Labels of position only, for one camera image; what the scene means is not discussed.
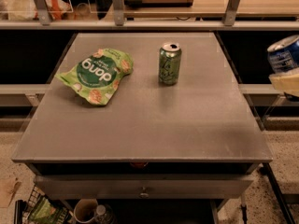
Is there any black wire basket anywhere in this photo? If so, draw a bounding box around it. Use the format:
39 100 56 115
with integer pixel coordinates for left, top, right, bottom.
13 186 75 224

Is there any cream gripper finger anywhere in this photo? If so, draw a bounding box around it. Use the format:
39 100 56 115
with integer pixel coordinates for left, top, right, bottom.
269 68 299 97

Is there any green dang snack bag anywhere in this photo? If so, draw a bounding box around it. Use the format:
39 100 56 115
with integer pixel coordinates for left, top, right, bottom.
56 49 134 105

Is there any metal railing with brackets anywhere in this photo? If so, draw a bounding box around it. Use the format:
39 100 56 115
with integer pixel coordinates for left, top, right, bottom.
0 0 299 31

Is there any blue pepsi can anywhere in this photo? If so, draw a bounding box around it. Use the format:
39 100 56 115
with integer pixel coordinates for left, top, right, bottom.
267 35 299 73

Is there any orange white bag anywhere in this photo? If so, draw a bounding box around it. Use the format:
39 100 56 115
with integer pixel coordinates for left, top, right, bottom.
7 0 72 21

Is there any grey drawer with knob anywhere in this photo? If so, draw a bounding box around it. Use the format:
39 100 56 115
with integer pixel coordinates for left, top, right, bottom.
35 175 252 200

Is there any green bag in basket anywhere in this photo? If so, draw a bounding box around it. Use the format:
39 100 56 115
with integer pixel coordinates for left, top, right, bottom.
27 196 69 224

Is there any green soda can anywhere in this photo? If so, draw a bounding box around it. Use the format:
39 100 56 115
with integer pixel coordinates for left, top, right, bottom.
159 42 182 85

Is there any clear plastic bottle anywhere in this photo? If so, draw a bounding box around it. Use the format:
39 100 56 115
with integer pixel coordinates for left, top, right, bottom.
94 204 117 224

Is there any paper cup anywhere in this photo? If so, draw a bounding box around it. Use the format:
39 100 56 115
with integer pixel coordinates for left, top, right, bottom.
74 199 98 224

